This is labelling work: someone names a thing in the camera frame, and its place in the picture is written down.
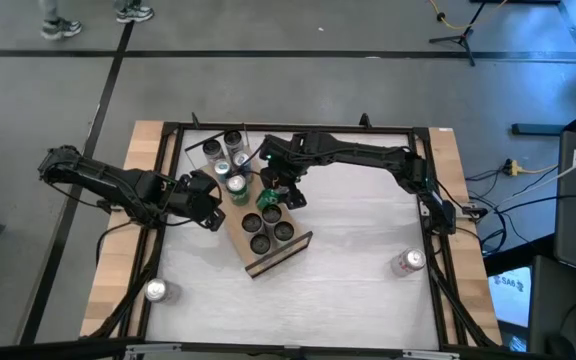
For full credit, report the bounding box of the plain silver can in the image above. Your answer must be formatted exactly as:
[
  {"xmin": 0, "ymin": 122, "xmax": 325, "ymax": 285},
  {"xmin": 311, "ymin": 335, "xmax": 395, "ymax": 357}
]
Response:
[{"xmin": 143, "ymin": 277, "xmax": 179, "ymax": 305}]

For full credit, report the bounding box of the black tripod stand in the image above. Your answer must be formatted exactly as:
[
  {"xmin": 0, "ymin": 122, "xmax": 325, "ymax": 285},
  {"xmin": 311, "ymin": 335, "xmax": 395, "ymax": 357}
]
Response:
[{"xmin": 427, "ymin": 0, "xmax": 489, "ymax": 67}]

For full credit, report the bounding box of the white cable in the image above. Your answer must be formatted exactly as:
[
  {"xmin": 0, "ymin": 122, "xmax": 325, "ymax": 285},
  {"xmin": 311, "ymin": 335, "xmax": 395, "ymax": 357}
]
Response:
[{"xmin": 487, "ymin": 142, "xmax": 576, "ymax": 214}]

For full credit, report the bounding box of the dark furniture foot bar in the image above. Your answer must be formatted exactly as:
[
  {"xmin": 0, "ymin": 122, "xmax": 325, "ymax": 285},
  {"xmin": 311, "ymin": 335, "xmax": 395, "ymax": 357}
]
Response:
[{"xmin": 510, "ymin": 122, "xmax": 569, "ymax": 137}]

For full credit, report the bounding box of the black cable bundle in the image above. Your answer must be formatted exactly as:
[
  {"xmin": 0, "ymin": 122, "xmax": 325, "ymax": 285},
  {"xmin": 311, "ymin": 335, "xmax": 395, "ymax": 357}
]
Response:
[
  {"xmin": 430, "ymin": 249, "xmax": 500, "ymax": 349},
  {"xmin": 87, "ymin": 269, "xmax": 152, "ymax": 341}
]

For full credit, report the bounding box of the wooden tray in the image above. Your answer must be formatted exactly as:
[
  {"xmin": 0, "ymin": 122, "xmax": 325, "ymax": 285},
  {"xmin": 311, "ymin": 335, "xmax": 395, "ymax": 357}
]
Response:
[{"xmin": 182, "ymin": 124, "xmax": 315, "ymax": 279}]

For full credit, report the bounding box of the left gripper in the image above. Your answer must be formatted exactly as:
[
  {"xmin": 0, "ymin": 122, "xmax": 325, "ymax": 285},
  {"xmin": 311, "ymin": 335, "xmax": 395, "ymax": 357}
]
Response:
[{"xmin": 165, "ymin": 169, "xmax": 227, "ymax": 232}]

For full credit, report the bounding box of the yellow extension cable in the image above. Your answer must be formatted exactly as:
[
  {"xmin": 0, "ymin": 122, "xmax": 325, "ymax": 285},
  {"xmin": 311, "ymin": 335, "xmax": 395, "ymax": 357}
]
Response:
[{"xmin": 426, "ymin": 0, "xmax": 510, "ymax": 31}]

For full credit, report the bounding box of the white can with red print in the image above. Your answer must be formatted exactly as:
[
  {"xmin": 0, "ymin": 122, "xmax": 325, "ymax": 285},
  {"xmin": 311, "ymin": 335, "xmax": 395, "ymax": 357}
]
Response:
[{"xmin": 389, "ymin": 247, "xmax": 427, "ymax": 279}]

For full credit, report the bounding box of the person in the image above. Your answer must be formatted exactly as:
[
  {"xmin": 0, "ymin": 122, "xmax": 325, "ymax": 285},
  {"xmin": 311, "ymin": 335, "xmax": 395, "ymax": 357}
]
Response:
[{"xmin": 37, "ymin": 0, "xmax": 155, "ymax": 41}]

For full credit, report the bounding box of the black table frame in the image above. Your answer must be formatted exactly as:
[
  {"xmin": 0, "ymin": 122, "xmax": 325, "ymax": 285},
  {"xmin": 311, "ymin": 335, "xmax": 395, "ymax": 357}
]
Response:
[{"xmin": 137, "ymin": 112, "xmax": 469, "ymax": 351}]

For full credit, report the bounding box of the dark green soda can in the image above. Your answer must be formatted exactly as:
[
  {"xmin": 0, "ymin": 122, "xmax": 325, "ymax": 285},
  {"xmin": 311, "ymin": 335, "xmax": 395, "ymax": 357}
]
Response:
[{"xmin": 256, "ymin": 188, "xmax": 283, "ymax": 211}]

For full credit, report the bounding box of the Celsius Peach Vibe can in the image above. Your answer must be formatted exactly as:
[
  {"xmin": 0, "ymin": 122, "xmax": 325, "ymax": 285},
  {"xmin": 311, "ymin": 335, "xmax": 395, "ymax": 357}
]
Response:
[
  {"xmin": 222, "ymin": 129, "xmax": 246, "ymax": 156},
  {"xmin": 201, "ymin": 138, "xmax": 225, "ymax": 164}
]

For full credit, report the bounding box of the green Sprite can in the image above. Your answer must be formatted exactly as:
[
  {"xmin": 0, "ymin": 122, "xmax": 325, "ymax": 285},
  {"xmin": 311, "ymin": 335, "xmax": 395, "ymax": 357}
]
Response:
[{"xmin": 225, "ymin": 173, "xmax": 251, "ymax": 207}]

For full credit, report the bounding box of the dark grey cabinet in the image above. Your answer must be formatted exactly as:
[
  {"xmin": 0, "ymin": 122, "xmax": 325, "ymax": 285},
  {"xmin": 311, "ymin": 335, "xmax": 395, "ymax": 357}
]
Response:
[{"xmin": 527, "ymin": 254, "xmax": 576, "ymax": 356}]

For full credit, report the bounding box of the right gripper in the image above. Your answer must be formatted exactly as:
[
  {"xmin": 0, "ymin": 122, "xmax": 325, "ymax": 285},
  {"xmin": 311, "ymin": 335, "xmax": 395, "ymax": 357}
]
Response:
[{"xmin": 259, "ymin": 133, "xmax": 315, "ymax": 210}]

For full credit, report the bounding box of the black rig rail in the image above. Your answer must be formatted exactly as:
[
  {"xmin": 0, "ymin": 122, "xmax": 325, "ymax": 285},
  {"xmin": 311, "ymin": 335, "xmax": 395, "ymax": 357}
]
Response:
[{"xmin": 0, "ymin": 337, "xmax": 576, "ymax": 360}]

